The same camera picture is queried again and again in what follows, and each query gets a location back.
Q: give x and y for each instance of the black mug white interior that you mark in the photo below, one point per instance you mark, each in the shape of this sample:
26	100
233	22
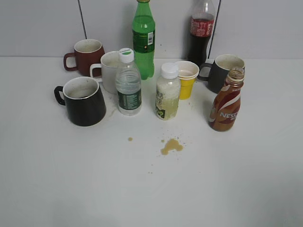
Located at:
83	100

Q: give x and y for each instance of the brown Nescafe coffee bottle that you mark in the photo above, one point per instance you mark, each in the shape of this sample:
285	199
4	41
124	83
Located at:
227	103

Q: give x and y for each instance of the yellow paper cup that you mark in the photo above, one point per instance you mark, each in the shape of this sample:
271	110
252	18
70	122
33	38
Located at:
188	72

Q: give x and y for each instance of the white cap juice bottle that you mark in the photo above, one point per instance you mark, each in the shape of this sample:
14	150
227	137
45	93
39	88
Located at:
167	91

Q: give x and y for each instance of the clear water bottle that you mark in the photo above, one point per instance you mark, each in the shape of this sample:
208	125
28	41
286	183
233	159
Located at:
128	83

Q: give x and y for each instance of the white ceramic mug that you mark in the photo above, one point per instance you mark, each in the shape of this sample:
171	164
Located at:
108	65

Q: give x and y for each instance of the dark grey mug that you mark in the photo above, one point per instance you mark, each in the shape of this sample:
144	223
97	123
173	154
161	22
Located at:
219	70

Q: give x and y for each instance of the red ceramic mug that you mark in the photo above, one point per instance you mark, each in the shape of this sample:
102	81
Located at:
86	53

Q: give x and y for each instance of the green soda bottle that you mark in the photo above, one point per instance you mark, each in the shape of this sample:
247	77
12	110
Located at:
143	28

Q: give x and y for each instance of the cola bottle red label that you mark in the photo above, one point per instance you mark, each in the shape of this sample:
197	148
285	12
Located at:
201	27

